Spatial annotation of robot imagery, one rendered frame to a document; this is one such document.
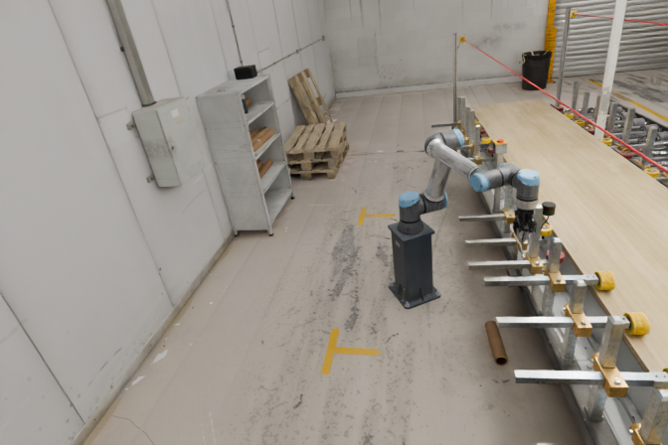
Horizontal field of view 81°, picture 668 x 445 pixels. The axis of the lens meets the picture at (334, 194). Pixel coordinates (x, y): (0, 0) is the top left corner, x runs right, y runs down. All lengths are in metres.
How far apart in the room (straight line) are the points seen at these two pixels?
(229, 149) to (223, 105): 0.43
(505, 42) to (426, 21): 1.78
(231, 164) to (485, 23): 7.20
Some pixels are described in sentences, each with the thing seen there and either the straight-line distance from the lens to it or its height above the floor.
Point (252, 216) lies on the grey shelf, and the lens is 4.26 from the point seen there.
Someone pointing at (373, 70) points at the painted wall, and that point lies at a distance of 9.93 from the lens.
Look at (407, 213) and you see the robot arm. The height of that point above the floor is 0.77.
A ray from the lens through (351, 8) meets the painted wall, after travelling 9.85.
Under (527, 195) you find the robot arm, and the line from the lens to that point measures 1.95.
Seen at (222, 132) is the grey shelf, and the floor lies 1.19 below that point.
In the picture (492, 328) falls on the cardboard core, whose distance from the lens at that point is 2.98.
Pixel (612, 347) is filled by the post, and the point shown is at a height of 1.06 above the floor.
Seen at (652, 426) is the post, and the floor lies 1.05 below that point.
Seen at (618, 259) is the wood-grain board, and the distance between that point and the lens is 2.32.
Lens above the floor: 2.17
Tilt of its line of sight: 26 degrees down
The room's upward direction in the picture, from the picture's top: 8 degrees counter-clockwise
